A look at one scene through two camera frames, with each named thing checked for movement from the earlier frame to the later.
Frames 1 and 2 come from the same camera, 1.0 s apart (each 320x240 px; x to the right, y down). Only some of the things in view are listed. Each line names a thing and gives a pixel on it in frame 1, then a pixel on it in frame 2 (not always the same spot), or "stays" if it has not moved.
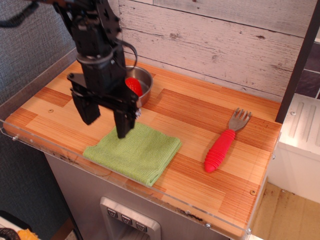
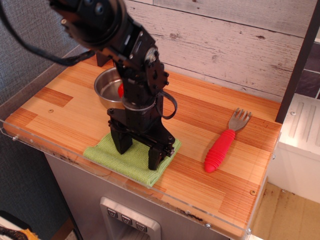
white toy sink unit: (296, 166) stays
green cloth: (145, 154) stays
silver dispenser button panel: (121, 222) stays
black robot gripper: (103, 81) → (143, 125)
